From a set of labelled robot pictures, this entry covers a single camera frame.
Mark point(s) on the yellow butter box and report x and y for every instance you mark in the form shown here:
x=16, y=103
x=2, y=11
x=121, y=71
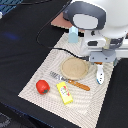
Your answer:
x=64, y=93

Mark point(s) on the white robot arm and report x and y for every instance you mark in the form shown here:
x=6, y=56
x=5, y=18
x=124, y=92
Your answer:
x=105, y=26

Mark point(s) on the pink brown mat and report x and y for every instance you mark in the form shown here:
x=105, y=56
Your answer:
x=59, y=21

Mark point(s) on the beige woven placemat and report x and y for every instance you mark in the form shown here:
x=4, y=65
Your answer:
x=86, y=106

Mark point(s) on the red toy tomato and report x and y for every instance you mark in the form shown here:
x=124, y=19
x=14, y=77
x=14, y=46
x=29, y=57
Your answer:
x=42, y=87

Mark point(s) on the wooden handled fork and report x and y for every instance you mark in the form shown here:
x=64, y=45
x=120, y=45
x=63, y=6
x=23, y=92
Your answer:
x=59, y=77

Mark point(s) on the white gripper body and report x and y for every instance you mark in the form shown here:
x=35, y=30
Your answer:
x=96, y=48

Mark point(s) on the blue milk carton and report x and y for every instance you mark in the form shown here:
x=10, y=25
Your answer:
x=73, y=35

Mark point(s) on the round wooden plate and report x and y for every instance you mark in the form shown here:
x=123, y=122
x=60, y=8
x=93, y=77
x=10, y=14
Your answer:
x=74, y=68

